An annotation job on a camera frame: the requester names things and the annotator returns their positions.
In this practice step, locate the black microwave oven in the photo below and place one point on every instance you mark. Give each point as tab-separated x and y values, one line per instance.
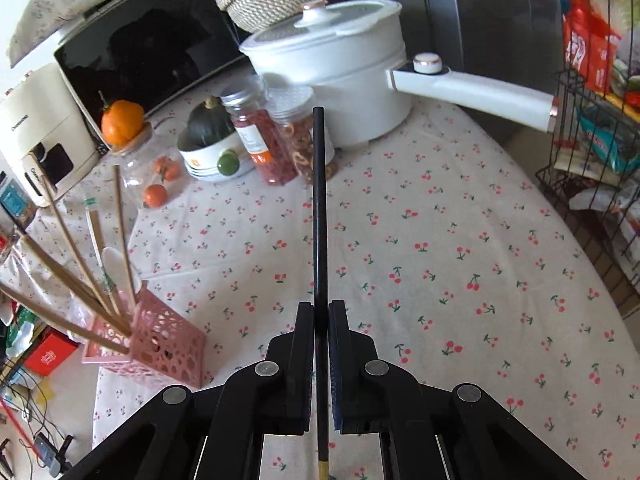
145	51

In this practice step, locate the red box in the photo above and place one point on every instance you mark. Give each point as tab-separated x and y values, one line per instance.
50	353

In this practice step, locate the paper disposable chopsticks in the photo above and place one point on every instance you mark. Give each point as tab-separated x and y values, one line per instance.
95	231

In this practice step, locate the jar of dried rings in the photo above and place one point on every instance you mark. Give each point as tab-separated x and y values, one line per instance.
292	110

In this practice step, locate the black wire rack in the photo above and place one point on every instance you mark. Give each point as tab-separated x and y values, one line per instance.
592	175

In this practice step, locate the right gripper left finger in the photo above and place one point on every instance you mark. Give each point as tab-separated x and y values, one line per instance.
268	398

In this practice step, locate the orange on jar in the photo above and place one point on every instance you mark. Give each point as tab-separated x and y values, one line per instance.
121	121

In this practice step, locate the white electric pot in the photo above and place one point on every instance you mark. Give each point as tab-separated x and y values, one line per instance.
353	55

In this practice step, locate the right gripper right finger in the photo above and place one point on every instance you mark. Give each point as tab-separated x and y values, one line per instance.
371	396

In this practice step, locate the pink perforated utensil holder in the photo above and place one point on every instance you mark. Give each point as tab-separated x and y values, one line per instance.
164	348

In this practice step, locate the glass jar with tomatoes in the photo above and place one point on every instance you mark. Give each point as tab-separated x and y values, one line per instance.
152	169

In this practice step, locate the black chopstick gold band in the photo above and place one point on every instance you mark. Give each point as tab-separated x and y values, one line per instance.
321	314

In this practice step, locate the crosswise bamboo chopstick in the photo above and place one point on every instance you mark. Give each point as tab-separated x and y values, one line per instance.
82	265

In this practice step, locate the white bowl with squash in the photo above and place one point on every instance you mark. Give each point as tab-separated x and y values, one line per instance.
219	162

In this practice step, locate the red plastic bag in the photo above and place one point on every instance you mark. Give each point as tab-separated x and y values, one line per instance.
589	45

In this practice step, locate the white plastic spoon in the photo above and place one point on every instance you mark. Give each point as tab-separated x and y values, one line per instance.
119	277

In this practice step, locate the grey refrigerator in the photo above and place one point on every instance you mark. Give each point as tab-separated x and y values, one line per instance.
516	41

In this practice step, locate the jar of red dried fruit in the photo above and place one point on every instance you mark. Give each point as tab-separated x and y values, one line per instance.
245	101

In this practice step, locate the cream air fryer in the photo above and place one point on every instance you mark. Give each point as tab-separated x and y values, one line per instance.
44	132

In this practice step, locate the dark green squash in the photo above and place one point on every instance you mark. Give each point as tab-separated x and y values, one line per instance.
209	123

